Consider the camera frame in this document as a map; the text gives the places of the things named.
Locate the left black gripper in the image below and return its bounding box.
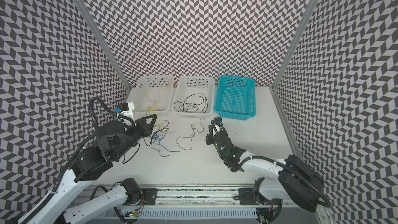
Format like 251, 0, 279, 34
109, 112, 159, 160

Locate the long black wire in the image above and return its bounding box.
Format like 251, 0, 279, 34
181, 93, 209, 115

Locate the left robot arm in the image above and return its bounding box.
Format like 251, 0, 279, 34
9, 97, 158, 224

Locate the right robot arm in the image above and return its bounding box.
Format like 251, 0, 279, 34
206, 121, 332, 212

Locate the left white plastic basket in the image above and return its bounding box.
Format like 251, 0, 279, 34
131, 75, 174, 118

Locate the white plastic basket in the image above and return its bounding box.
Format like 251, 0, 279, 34
131, 75, 174, 118
172, 76, 215, 118

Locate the middle white plastic basket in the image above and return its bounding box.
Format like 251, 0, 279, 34
172, 76, 215, 118

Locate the teal plastic basket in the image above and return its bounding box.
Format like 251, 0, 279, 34
214, 75, 256, 120

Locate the small circuit board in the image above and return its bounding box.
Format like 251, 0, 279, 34
124, 211, 140, 218

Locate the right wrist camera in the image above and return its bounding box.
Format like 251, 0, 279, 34
213, 117, 224, 132

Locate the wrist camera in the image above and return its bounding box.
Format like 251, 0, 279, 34
115, 102, 135, 120
213, 117, 224, 132

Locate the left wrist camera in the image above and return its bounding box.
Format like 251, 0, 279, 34
115, 102, 135, 120

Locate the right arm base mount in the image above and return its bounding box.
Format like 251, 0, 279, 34
238, 188, 266, 205

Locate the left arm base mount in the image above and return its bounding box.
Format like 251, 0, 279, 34
123, 188, 158, 206

